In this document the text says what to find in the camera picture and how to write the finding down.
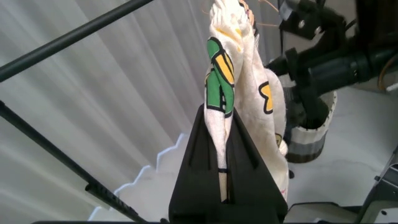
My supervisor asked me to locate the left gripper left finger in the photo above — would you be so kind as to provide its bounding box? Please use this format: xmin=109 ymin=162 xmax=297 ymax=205
xmin=169 ymin=104 xmax=225 ymax=222

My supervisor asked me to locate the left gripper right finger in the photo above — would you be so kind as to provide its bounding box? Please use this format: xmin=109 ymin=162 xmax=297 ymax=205
xmin=225 ymin=107 xmax=289 ymax=222

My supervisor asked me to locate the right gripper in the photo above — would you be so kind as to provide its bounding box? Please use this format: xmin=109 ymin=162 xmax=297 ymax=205
xmin=266 ymin=46 xmax=374 ymax=130

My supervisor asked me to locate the cream printed garment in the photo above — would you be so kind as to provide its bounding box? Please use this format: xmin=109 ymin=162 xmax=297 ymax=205
xmin=203 ymin=0 xmax=290 ymax=203

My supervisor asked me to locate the white laundry basket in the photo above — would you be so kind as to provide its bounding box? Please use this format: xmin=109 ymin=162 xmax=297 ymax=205
xmin=283 ymin=74 xmax=338 ymax=164

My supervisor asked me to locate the black clothes rack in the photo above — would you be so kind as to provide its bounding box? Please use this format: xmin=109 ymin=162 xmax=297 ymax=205
xmin=0 ymin=0 xmax=155 ymax=223

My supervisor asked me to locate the white curtain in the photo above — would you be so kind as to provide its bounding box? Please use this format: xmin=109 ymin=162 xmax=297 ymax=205
xmin=0 ymin=0 xmax=280 ymax=223

